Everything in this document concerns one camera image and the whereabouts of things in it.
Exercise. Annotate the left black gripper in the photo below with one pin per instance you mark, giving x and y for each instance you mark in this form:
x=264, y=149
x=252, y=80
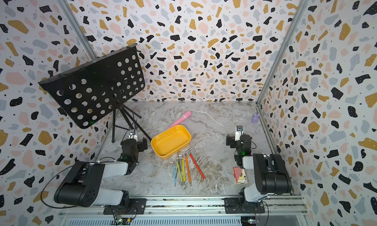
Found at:
x=134, y=140

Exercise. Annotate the blue hex key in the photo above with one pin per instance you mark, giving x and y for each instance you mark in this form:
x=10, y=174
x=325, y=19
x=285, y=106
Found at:
x=174, y=172

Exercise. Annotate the yellow hex key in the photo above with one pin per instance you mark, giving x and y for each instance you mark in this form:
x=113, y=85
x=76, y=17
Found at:
x=182, y=165

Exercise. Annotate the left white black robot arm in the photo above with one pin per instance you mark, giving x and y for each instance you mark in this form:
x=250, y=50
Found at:
x=82, y=185

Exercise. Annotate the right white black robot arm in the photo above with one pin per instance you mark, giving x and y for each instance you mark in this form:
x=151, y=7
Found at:
x=270, y=174

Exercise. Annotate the red pink card box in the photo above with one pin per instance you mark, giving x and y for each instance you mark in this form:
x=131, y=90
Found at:
x=240, y=175

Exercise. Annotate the yellow plastic storage box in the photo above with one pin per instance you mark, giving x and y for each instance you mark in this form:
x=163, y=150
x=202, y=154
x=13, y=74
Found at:
x=171, y=141

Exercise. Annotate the red hex key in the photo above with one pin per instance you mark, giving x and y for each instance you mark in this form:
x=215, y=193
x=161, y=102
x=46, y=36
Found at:
x=196, y=164

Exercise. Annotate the orange hex key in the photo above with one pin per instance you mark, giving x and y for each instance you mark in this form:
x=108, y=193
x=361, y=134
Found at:
x=188, y=170

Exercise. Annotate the small purple toy figure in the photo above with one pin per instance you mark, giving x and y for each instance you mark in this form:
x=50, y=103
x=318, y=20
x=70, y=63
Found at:
x=255, y=118

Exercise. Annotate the pink cylindrical flashlight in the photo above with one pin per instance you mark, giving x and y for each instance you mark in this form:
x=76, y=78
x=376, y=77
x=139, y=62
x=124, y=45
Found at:
x=181, y=119

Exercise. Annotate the black perforated music stand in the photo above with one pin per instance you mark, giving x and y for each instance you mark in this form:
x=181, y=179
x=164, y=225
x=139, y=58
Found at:
x=93, y=90

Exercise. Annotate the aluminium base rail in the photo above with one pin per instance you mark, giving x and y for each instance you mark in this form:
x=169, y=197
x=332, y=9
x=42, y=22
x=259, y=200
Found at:
x=285, y=210

